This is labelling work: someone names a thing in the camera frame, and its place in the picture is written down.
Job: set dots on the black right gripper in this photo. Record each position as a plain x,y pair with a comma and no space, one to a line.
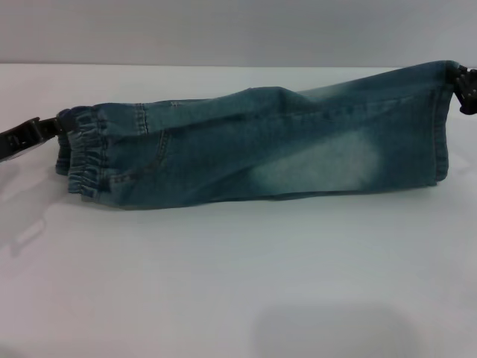
469,93

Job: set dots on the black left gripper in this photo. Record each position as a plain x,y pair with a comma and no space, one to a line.
20,139

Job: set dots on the blue denim shorts cartoon print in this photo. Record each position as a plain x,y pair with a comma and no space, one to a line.
242,160

